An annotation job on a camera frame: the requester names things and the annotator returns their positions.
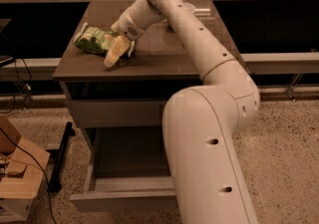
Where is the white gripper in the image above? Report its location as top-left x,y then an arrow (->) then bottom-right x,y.
104,10 -> 146,68

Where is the green jalapeno chip bag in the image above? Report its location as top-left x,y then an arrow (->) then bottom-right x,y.
73,23 -> 119,56

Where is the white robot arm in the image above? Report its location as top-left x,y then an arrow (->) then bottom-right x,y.
104,0 -> 260,224

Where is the grey drawer cabinet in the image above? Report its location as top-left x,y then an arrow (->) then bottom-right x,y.
52,0 -> 251,213

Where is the closed top drawer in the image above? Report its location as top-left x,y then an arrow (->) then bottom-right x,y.
68,100 -> 165,128

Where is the open middle drawer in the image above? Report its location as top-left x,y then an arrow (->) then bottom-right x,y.
71,125 -> 177,212

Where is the white ceramic bowl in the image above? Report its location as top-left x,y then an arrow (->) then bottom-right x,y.
183,2 -> 196,14

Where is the cardboard box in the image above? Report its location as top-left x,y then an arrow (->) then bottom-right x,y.
0,116 -> 49,223

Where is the black metal floor stand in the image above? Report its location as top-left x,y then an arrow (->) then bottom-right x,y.
48,121 -> 75,193

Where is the black cable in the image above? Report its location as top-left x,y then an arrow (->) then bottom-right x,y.
0,126 -> 58,224

